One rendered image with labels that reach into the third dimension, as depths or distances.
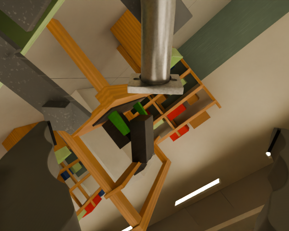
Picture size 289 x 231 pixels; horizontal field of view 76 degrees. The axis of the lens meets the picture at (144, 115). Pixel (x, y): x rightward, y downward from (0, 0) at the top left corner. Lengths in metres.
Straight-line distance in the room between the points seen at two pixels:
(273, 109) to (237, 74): 1.45
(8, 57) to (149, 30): 0.18
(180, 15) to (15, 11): 0.18
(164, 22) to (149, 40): 0.02
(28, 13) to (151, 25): 0.14
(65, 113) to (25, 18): 0.11
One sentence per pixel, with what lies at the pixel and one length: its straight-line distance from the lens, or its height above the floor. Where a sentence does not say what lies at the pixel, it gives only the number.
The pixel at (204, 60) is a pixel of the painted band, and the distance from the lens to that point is 6.25.
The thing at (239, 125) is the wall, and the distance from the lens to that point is 6.51.
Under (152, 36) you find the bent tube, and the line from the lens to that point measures 0.18.
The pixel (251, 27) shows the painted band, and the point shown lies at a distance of 6.49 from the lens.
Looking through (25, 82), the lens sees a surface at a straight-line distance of 0.28.
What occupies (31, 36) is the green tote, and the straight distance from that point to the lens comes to 0.40.
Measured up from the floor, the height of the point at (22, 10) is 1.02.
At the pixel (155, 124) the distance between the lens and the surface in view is 6.05.
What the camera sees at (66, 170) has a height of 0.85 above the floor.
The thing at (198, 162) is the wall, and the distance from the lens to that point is 6.87.
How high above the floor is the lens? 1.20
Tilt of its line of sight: 2 degrees down
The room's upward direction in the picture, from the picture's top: 142 degrees clockwise
